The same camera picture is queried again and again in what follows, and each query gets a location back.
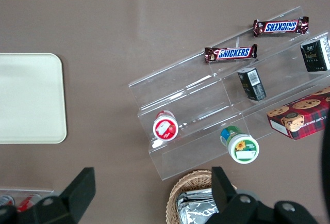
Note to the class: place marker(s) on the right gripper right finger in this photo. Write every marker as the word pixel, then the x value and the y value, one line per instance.
pixel 227 203

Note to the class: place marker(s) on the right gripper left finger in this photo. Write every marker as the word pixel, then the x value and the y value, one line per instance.
pixel 77 195

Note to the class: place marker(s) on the light oval wicker basket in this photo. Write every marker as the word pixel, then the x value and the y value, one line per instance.
pixel 185 182

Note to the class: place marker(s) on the beige plastic tray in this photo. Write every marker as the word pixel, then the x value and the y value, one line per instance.
pixel 31 100

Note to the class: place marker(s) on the silver foil packet stack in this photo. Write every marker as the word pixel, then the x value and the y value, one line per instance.
pixel 196 208

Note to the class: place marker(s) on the green lid yogurt cup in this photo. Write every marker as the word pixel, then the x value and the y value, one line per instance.
pixel 243 149

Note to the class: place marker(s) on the clear acrylic bottle rack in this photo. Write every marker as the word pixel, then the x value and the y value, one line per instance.
pixel 15 191

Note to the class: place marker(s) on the red lid yogurt cup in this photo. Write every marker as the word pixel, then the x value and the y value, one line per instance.
pixel 165 128

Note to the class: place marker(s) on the clear acrylic stepped display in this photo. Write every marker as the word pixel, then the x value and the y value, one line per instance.
pixel 201 100

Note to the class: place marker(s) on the red tartan cookie box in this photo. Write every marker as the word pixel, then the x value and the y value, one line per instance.
pixel 296 118

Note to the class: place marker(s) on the small black carton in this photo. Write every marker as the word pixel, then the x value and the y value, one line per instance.
pixel 251 84
pixel 315 53

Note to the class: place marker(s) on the Snickers chocolate bar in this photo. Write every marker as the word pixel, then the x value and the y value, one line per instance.
pixel 232 53
pixel 281 26

